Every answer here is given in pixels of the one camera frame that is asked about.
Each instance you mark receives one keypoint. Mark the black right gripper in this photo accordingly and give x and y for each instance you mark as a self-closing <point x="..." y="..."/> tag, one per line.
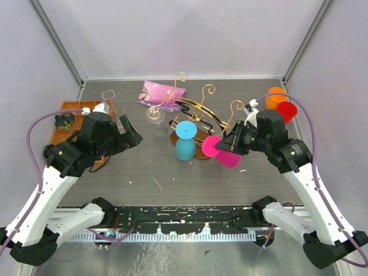
<point x="230" y="142"/>

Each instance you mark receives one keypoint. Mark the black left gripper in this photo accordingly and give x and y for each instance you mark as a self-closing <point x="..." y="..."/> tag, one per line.
<point x="129" y="139"/>

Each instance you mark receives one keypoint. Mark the pink wine glass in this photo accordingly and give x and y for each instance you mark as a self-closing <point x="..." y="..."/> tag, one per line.
<point x="227" y="159"/>

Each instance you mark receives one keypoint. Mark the gold wire wine glass rack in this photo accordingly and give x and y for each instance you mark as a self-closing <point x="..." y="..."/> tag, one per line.
<point x="193" y="111"/>

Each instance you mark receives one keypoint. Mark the blue wine glass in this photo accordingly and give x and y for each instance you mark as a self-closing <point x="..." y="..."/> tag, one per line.
<point x="185" y="146"/>

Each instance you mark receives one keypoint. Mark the clear tall wine glass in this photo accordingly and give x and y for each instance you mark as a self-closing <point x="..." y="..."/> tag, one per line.
<point x="109" y="97"/>

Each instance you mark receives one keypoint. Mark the orange wine glass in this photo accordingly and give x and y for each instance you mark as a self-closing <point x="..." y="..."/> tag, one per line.
<point x="276" y="95"/>

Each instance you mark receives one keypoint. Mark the red wine glass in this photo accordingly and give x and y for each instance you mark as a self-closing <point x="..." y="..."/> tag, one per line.
<point x="287" y="110"/>

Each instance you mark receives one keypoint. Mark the wooden compartment tray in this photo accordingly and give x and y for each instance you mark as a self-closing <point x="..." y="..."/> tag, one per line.
<point x="60" y="135"/>

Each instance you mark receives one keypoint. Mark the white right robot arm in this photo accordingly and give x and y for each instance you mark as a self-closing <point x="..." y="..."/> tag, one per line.
<point x="326" y="237"/>

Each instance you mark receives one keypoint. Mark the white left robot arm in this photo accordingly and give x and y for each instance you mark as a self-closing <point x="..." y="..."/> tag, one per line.
<point x="31" y="237"/>

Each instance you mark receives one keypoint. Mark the dark floral rolled cloth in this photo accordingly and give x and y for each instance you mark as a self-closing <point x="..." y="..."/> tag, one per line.
<point x="64" y="121"/>

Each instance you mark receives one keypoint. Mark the black orange rolled cloth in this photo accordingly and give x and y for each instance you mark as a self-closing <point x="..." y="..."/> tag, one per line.
<point x="47" y="150"/>

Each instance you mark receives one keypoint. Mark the aluminium frame rail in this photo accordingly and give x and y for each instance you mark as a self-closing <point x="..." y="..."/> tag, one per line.
<point x="110" y="236"/>

